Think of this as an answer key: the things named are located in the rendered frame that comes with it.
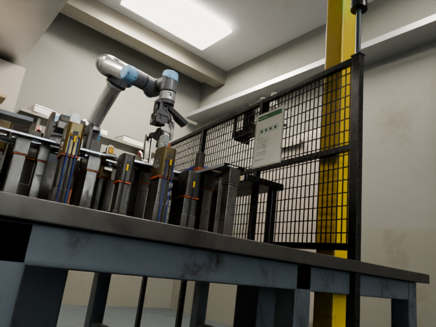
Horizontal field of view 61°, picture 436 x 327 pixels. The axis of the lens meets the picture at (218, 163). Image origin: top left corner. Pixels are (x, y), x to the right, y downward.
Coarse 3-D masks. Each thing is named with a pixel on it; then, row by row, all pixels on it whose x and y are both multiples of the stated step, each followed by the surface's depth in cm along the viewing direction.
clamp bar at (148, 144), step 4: (148, 136) 186; (148, 140) 186; (152, 140) 186; (144, 144) 184; (148, 144) 185; (144, 148) 183; (148, 148) 184; (144, 152) 181; (148, 152) 183; (144, 156) 180; (148, 156) 183; (144, 160) 180; (148, 160) 182
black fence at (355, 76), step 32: (352, 64) 158; (288, 96) 192; (320, 96) 172; (352, 96) 154; (224, 128) 239; (352, 128) 150; (192, 160) 265; (224, 160) 228; (288, 160) 178; (320, 160) 162; (352, 160) 146; (352, 192) 142; (352, 224) 139; (352, 256) 135; (352, 288) 132; (352, 320) 129
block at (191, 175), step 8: (184, 176) 151; (192, 176) 151; (200, 176) 153; (184, 184) 150; (192, 184) 150; (176, 192) 154; (184, 192) 148; (192, 192) 149; (176, 200) 153; (184, 200) 148; (192, 200) 150; (176, 208) 152; (184, 208) 148; (192, 208) 150; (176, 216) 149; (184, 216) 147; (192, 216) 148; (176, 224) 147; (184, 224) 146; (192, 224) 148
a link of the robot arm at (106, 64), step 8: (104, 56) 191; (112, 56) 199; (96, 64) 193; (104, 64) 187; (112, 64) 181; (120, 64) 178; (104, 72) 193; (112, 72) 181; (120, 72) 174; (128, 72) 165; (136, 72) 168; (128, 80) 168; (136, 80) 169; (144, 80) 171
